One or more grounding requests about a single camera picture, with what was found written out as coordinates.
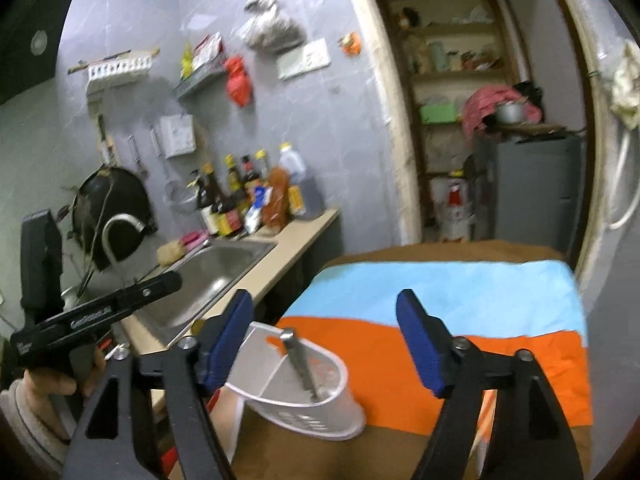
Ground metal strainer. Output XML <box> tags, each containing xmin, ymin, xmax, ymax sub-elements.
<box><xmin>165</xmin><ymin>180</ymin><xmax>198</xmax><ymax>211</ymax></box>

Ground yellow sponge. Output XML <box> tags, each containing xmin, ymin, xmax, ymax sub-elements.
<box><xmin>156</xmin><ymin>240</ymin><xmax>187</xmax><ymax>266</ymax></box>

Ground orange sauce pouch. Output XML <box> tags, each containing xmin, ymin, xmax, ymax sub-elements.
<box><xmin>267</xmin><ymin>167</ymin><xmax>293</xmax><ymax>228</ymax></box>

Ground orange blue brown tablecloth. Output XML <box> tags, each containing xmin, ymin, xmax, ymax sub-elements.
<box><xmin>170</xmin><ymin>242</ymin><xmax>593</xmax><ymax>480</ymax></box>

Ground white wall box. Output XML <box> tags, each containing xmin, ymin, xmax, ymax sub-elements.
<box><xmin>152</xmin><ymin>113</ymin><xmax>197</xmax><ymax>159</ymax></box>

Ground white hose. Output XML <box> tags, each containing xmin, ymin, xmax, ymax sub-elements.
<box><xmin>605</xmin><ymin>127</ymin><xmax>637</xmax><ymax>231</ymax></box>

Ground white wall rack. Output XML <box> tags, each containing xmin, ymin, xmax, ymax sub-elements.
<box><xmin>87</xmin><ymin>54</ymin><xmax>153</xmax><ymax>83</ymax></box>

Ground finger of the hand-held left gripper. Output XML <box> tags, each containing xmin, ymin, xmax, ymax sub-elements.
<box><xmin>114</xmin><ymin>272</ymin><xmax>183</xmax><ymax>313</ymax></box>

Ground metal pot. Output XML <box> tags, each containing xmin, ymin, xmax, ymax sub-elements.
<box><xmin>492</xmin><ymin>101</ymin><xmax>526</xmax><ymax>125</ymax></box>

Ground white rag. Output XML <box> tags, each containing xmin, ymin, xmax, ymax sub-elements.
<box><xmin>610</xmin><ymin>40</ymin><xmax>640</xmax><ymax>128</ymax></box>

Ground white plastic utensil holder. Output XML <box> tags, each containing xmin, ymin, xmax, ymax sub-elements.
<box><xmin>220</xmin><ymin>321</ymin><xmax>368</xmax><ymax>466</ymax></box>

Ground red plastic bag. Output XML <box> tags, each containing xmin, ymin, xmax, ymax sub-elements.
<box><xmin>223</xmin><ymin>55</ymin><xmax>252</xmax><ymax>107</ymax></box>

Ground grey cabinet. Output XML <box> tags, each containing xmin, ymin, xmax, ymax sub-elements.
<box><xmin>472</xmin><ymin>132</ymin><xmax>583</xmax><ymax>256</ymax></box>

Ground dark sauce bottle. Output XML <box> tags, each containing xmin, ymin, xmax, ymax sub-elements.
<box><xmin>240</xmin><ymin>155</ymin><xmax>262</xmax><ymax>201</ymax></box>
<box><xmin>222</xmin><ymin>155</ymin><xmax>247</xmax><ymax>238</ymax></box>
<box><xmin>255</xmin><ymin>149</ymin><xmax>272</xmax><ymax>186</ymax></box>
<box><xmin>197</xmin><ymin>162</ymin><xmax>223</xmax><ymax>236</ymax></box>

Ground wooden stick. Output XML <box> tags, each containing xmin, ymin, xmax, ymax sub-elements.
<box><xmin>67</xmin><ymin>49</ymin><xmax>161</xmax><ymax>73</ymax></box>

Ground white plastic bag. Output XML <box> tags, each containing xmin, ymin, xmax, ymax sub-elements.
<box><xmin>239</xmin><ymin>0</ymin><xmax>307</xmax><ymax>53</ymax></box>

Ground hanging metal utensil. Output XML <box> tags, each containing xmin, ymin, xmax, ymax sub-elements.
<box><xmin>127</xmin><ymin>132</ymin><xmax>143</xmax><ymax>173</ymax></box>

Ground person's left forearm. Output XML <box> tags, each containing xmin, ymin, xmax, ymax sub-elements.
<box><xmin>0</xmin><ymin>377</ymin><xmax>76</xmax><ymax>466</ymax></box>

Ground wooden shelf unit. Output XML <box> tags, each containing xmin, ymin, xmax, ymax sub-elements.
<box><xmin>375</xmin><ymin>0</ymin><xmax>531</xmax><ymax>241</ymax></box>

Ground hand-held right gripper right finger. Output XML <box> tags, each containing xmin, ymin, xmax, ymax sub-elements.
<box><xmin>395</xmin><ymin>288</ymin><xmax>586</xmax><ymax>480</ymax></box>

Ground stainless steel sink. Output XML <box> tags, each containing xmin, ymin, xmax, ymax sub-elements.
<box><xmin>132</xmin><ymin>237</ymin><xmax>278</xmax><ymax>348</ymax></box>

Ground blue white packet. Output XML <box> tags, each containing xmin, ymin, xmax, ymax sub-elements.
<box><xmin>245</xmin><ymin>185</ymin><xmax>273</xmax><ymax>233</ymax></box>

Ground green box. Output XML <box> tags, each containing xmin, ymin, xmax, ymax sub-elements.
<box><xmin>419</xmin><ymin>102</ymin><xmax>460</xmax><ymax>125</ymax></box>

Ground pink cloth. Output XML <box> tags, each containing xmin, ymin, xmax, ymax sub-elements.
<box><xmin>461</xmin><ymin>85</ymin><xmax>543</xmax><ymax>136</ymax></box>

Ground black range hood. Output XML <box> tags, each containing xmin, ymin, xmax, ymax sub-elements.
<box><xmin>0</xmin><ymin>0</ymin><xmax>76</xmax><ymax>106</ymax></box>

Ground black wok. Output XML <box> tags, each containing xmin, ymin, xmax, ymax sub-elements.
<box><xmin>70</xmin><ymin>166</ymin><xmax>158</xmax><ymax>271</ymax></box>

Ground white wall socket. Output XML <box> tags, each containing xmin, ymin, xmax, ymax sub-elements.
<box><xmin>277</xmin><ymin>38</ymin><xmax>331</xmax><ymax>82</ymax></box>

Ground grey wall shelf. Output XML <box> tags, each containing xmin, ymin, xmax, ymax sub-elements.
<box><xmin>174</xmin><ymin>67</ymin><xmax>228</xmax><ymax>101</ymax></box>

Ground person's left hand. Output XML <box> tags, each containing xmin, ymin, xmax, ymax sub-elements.
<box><xmin>22</xmin><ymin>347</ymin><xmax>108</xmax><ymax>398</ymax></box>

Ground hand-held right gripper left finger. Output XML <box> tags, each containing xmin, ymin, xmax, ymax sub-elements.
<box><xmin>60</xmin><ymin>289</ymin><xmax>256</xmax><ymax>480</ymax></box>

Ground red white packets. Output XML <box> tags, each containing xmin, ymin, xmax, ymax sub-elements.
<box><xmin>192</xmin><ymin>32</ymin><xmax>224</xmax><ymax>73</ymax></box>

